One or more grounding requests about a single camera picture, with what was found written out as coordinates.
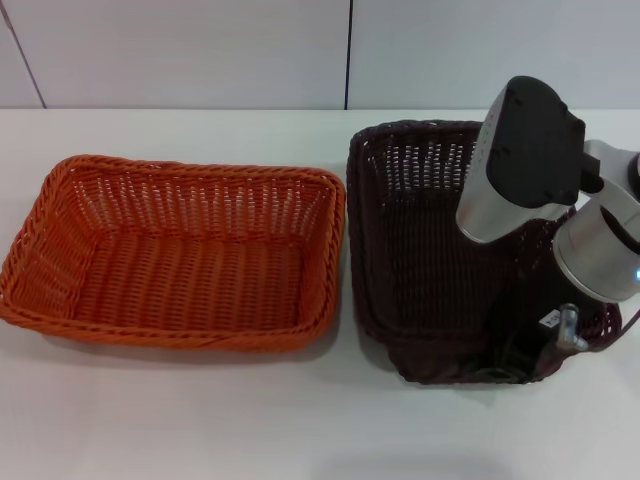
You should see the cable with metal plug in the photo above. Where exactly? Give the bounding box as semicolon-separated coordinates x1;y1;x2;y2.
542;302;590;357

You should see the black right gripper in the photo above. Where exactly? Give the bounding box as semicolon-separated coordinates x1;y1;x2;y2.
478;251;609;385

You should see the dark brown woven basket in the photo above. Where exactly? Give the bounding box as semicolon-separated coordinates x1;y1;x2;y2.
346;118;624;387

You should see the orange woven basket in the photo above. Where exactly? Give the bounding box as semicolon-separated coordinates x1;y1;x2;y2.
0;153;348;355

